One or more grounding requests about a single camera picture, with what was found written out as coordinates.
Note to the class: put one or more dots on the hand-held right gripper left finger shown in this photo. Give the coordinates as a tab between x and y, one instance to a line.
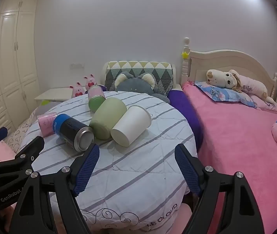
86	169

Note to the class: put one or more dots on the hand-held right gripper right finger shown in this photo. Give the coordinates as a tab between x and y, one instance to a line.
187	171

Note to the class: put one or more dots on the white paper cup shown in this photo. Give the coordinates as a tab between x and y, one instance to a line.
131	126

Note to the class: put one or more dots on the pink cup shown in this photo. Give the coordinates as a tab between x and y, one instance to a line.
46	123
95	91

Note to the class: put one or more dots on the large green cup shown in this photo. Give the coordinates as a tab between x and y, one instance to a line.
107	119

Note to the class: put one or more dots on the small green cup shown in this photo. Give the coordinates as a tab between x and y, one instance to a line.
96	103

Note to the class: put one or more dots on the heart printed sheet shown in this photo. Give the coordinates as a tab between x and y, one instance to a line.
19	136

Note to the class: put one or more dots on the black and blue can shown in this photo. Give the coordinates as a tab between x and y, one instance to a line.
72	132

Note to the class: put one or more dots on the striped white quilt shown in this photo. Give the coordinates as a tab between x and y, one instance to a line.
133	175

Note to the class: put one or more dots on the pink blanket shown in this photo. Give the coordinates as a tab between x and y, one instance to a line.
238	146

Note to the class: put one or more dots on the purple blanket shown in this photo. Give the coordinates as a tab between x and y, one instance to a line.
189	112

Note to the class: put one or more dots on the white nightstand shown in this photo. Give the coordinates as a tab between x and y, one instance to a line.
53	93

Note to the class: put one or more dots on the cream wardrobe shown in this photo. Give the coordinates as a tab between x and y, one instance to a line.
9	61

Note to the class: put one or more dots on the pink bunny plush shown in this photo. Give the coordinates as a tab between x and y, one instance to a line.
90	81
77	90

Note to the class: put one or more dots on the blue printed pillow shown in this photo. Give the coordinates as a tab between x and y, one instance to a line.
222	94

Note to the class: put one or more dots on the cream dog plush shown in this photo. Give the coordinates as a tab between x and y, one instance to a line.
222	79

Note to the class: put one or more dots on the grey plush animal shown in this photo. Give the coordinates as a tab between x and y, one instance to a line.
134	82

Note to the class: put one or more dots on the triangle patterned cushion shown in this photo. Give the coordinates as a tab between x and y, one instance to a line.
153	72

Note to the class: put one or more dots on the yellow star sticker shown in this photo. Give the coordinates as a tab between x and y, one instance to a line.
185	55

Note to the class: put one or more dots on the cream bed headboard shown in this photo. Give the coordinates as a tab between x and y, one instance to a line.
238	63

